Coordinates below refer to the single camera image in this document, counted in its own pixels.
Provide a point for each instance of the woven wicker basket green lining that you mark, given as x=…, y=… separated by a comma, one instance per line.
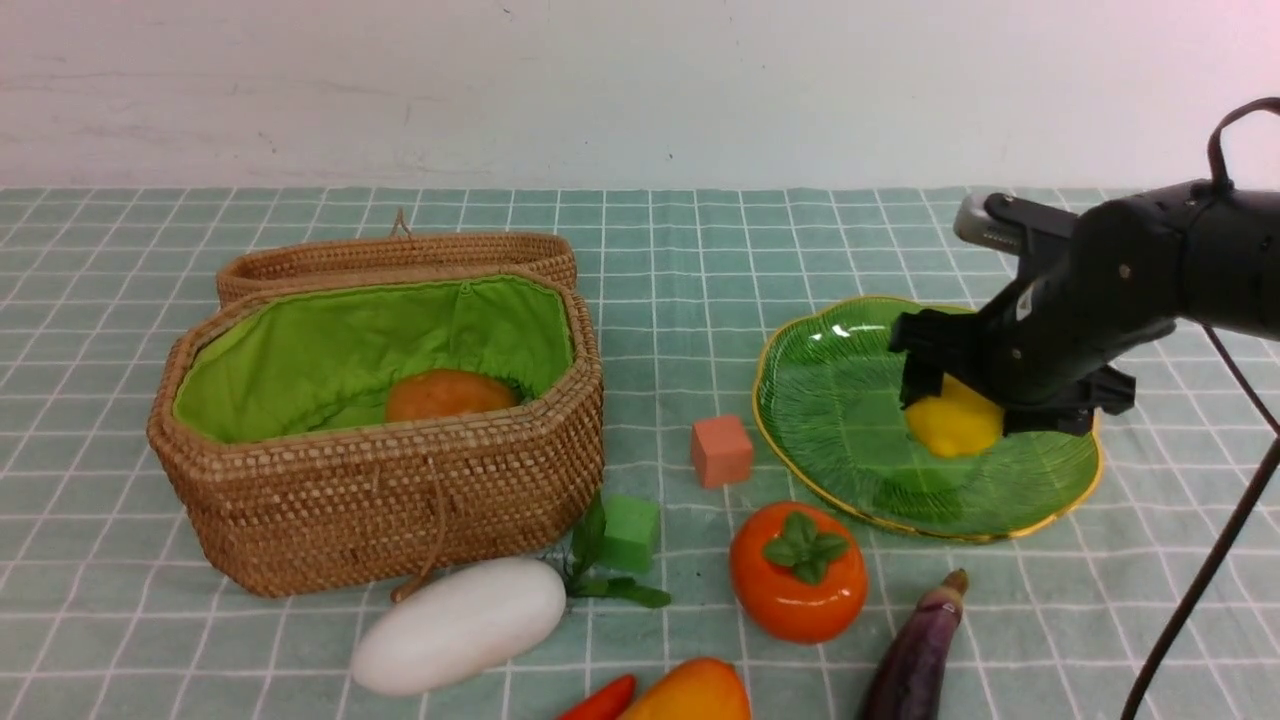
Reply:
x=269, y=422

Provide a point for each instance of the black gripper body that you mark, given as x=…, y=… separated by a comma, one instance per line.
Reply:
x=1055, y=340

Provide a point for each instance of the green foam cube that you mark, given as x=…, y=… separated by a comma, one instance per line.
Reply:
x=632, y=528

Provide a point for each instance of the green leaf glass plate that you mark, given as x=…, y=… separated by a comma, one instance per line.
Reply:
x=826, y=400

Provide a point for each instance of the purple eggplant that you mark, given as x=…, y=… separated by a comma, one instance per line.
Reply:
x=909, y=679

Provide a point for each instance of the orange yellow mango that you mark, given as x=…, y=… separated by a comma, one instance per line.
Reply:
x=701, y=688

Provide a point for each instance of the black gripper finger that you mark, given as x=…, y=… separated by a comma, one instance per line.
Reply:
x=937, y=346

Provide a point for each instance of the white radish with leaves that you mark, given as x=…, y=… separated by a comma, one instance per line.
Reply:
x=485, y=615

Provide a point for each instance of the woven wicker basket lid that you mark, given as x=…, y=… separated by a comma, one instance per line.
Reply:
x=548, y=255

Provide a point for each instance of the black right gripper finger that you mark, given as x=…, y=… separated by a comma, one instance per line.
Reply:
x=1071, y=410

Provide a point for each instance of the orange persimmon with green calyx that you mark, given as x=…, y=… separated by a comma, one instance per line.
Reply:
x=798, y=573

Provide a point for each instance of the yellow lemon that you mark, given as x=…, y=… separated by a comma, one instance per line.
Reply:
x=957, y=423

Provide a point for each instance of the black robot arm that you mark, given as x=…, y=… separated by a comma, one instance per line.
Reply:
x=1224, y=241

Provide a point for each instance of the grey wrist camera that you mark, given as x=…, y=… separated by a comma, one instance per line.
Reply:
x=1036, y=234

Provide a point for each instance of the green checkered tablecloth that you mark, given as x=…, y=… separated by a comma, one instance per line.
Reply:
x=110, y=610

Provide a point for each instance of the orange foam cube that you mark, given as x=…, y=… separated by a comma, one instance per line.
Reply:
x=721, y=451

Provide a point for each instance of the brown potato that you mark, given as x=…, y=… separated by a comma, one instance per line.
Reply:
x=446, y=392

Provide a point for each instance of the red chili pepper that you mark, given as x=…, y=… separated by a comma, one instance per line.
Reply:
x=609, y=703

